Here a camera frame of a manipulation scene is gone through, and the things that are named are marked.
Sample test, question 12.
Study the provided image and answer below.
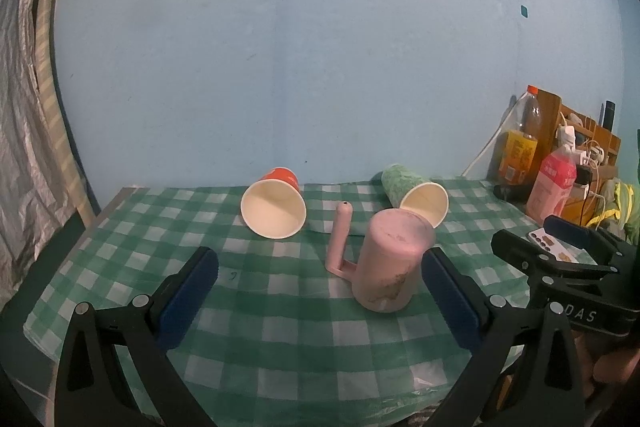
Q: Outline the green patterned paper cup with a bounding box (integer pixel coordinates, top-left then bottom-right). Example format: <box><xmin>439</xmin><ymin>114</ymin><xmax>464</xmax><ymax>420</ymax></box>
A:
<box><xmin>381</xmin><ymin>164</ymin><xmax>449</xmax><ymax>229</ymax></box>

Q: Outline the pink plastic mug with handle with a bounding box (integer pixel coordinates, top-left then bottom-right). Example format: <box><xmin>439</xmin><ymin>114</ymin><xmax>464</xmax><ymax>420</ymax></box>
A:
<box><xmin>326</xmin><ymin>202</ymin><xmax>435</xmax><ymax>313</ymax></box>

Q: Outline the operator right hand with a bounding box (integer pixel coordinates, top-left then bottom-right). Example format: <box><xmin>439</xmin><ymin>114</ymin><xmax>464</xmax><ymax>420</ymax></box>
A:
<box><xmin>572</xmin><ymin>331</ymin><xmax>639</xmax><ymax>399</ymax></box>

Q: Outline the wooden desk organizer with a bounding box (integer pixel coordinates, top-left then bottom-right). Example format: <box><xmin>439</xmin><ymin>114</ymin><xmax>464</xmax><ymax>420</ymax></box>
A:
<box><xmin>528</xmin><ymin>89</ymin><xmax>622</xmax><ymax>225</ymax></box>

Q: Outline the orange paper cup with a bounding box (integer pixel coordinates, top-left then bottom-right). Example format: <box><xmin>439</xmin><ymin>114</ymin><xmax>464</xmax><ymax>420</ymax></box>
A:
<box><xmin>240</xmin><ymin>167</ymin><xmax>307</xmax><ymax>239</ymax></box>

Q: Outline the orange juice bottle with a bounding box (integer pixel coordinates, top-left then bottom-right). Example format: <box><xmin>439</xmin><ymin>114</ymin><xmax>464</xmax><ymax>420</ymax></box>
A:
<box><xmin>498</xmin><ymin>84</ymin><xmax>541</xmax><ymax>185</ymax></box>

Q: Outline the white charger plug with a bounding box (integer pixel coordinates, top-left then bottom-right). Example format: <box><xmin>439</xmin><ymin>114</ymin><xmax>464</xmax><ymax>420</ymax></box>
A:
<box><xmin>556</xmin><ymin>124</ymin><xmax>576</xmax><ymax>150</ymax></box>

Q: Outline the yellow green cloth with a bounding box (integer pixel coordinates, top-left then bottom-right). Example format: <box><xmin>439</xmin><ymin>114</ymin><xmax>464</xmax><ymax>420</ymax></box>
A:
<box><xmin>587</xmin><ymin>178</ymin><xmax>639</xmax><ymax>243</ymax></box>

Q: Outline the green white checkered tablecloth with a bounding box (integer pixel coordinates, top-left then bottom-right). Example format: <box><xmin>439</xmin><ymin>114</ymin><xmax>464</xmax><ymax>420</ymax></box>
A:
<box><xmin>22</xmin><ymin>175</ymin><xmax>597</xmax><ymax>427</ymax></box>

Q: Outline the white cable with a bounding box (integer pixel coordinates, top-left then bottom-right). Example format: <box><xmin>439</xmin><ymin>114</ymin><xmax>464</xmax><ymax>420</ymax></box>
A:
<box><xmin>459</xmin><ymin>95</ymin><xmax>519</xmax><ymax>179</ymax></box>

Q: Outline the black cylindrical object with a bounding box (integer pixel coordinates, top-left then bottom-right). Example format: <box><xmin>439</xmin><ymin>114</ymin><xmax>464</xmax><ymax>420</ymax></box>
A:
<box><xmin>494</xmin><ymin>183</ymin><xmax>533</xmax><ymax>204</ymax></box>

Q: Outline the pink drink bottle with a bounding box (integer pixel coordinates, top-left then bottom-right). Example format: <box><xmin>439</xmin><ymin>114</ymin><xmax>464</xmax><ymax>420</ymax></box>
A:
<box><xmin>525</xmin><ymin>144</ymin><xmax>577</xmax><ymax>225</ymax></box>

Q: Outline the white smartphone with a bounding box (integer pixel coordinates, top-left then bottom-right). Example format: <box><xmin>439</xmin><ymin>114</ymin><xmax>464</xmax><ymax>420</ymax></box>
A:
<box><xmin>527</xmin><ymin>228</ymin><xmax>578</xmax><ymax>263</ymax></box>

